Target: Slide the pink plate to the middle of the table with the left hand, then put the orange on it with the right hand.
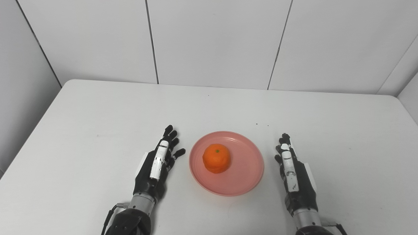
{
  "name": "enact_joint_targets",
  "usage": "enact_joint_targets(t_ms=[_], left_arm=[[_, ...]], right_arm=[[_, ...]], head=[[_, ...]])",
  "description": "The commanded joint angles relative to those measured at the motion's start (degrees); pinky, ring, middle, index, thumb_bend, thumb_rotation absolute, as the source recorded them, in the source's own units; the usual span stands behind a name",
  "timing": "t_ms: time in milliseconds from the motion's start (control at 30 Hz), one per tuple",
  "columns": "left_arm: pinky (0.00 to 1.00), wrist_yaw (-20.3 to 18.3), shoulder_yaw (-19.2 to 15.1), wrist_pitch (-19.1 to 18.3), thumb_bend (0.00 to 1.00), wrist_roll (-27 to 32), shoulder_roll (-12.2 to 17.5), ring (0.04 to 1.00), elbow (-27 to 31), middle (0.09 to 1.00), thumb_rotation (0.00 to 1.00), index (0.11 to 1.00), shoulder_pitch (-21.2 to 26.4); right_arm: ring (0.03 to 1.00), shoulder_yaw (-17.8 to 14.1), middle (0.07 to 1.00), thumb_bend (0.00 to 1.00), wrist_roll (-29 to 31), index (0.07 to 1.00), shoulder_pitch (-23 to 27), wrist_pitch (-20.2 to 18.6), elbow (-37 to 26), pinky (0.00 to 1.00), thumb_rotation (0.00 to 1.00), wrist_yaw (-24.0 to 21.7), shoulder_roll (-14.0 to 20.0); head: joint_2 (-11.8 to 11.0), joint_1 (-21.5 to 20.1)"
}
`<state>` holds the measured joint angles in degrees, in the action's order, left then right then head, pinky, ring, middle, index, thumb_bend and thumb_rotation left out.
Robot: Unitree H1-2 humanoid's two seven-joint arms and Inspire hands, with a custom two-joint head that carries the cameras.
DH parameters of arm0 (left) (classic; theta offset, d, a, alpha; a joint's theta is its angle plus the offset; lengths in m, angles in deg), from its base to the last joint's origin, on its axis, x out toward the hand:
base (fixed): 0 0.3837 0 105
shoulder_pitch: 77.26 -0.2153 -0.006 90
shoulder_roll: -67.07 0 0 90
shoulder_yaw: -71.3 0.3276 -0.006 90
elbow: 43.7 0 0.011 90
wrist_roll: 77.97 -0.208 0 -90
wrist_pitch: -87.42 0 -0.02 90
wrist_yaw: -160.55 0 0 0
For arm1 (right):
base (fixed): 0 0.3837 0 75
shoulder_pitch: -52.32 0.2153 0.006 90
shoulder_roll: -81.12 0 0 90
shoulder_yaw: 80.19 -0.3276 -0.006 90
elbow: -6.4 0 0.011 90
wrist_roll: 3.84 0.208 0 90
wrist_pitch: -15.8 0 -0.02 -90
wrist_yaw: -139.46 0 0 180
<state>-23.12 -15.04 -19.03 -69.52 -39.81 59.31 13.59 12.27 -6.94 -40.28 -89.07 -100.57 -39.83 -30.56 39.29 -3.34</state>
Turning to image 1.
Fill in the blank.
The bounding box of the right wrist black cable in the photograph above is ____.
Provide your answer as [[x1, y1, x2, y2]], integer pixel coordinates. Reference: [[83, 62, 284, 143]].
[[322, 222, 348, 235]]

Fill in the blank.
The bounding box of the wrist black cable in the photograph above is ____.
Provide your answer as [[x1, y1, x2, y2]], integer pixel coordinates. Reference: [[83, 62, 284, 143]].
[[101, 202, 130, 235], [322, 222, 348, 235]]

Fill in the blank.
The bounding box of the pink round plate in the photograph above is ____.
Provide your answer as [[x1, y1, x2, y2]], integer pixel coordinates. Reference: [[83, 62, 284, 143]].
[[189, 131, 265, 196]]

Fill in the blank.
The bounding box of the orange fruit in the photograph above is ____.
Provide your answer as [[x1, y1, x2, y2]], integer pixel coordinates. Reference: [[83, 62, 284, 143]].
[[202, 144, 231, 174]]

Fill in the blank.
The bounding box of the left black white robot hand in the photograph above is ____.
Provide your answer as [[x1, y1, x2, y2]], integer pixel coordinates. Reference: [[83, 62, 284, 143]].
[[133, 125, 186, 203]]

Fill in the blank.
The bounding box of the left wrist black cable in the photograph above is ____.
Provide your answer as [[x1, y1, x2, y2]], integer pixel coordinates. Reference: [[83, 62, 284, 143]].
[[101, 202, 130, 235]]

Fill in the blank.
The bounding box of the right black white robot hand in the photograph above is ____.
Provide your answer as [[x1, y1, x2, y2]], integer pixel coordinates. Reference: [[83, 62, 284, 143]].
[[274, 133, 319, 217]]

